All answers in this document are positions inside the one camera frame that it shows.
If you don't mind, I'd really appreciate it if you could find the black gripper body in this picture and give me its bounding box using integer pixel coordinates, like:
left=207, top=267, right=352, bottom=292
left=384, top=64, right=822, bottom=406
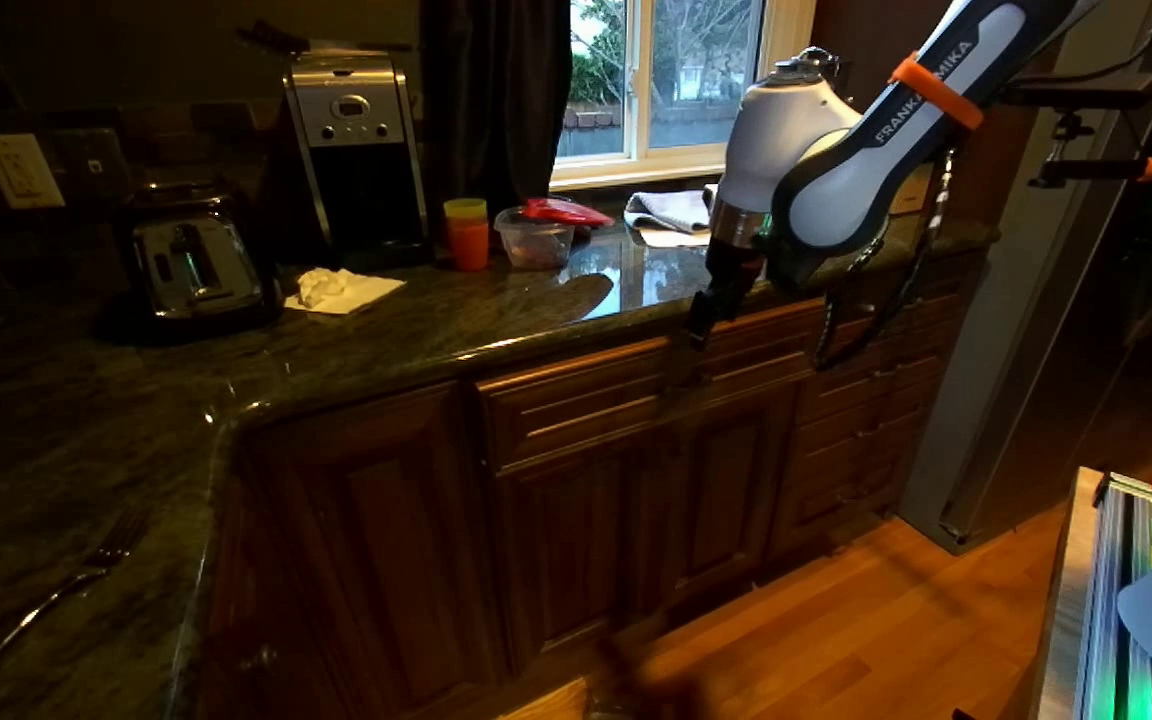
left=698, top=195, right=776, bottom=318

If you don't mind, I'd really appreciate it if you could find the wooden kitchen drawer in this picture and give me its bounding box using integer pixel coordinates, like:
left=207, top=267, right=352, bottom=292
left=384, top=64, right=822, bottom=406
left=669, top=296, right=831, bottom=406

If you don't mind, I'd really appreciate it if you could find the wooden cabinet drawer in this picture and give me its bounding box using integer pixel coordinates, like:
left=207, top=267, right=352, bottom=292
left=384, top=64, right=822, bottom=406
left=471, top=332, right=674, bottom=472

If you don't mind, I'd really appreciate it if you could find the clear plastic container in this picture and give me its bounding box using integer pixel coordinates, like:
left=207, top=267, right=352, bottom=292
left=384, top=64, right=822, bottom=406
left=491, top=195, right=614, bottom=270

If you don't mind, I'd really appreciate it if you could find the white framed window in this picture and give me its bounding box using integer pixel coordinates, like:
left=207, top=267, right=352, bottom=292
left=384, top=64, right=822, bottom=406
left=548, top=0, right=822, bottom=193

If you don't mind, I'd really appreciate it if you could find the orange plastic cup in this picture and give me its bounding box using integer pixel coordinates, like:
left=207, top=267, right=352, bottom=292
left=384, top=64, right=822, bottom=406
left=438, top=193, right=496, bottom=274

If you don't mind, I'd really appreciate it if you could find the dark curtain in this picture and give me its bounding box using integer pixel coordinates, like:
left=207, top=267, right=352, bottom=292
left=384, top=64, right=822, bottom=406
left=416, top=0, right=578, bottom=218

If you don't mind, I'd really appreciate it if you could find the stainless steel refrigerator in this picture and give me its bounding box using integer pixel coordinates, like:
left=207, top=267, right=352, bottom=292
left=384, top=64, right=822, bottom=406
left=897, top=0, right=1152, bottom=550

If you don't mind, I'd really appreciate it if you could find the white paper napkin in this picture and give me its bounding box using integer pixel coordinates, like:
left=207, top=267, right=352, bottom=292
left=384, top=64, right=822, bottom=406
left=281, top=263, right=412, bottom=318

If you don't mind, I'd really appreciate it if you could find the steel drip coffee maker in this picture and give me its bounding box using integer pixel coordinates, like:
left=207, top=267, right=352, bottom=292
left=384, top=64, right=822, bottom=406
left=276, top=40, right=436, bottom=263

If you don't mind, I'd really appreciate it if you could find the dark wood base cabinet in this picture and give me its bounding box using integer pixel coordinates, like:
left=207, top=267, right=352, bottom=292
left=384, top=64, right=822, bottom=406
left=190, top=235, right=995, bottom=720

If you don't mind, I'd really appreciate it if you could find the metal robot cart platform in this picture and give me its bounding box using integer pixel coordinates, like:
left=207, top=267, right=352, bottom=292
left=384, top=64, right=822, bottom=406
left=1029, top=459, right=1152, bottom=720

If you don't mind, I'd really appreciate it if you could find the black chrome toaster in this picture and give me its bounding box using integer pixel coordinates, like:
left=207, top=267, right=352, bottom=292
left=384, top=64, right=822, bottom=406
left=100, top=182, right=281, bottom=336

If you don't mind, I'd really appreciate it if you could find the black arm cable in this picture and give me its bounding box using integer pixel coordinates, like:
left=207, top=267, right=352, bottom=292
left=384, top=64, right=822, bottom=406
left=809, top=140, right=963, bottom=377

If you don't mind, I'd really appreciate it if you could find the dark wall outlet plate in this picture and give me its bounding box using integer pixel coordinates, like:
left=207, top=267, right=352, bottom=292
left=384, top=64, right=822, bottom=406
left=55, top=124, right=137, bottom=206

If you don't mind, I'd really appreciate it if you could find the white wall switch plate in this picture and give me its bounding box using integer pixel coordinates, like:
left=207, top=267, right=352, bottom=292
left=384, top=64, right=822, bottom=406
left=0, top=128, right=70, bottom=215

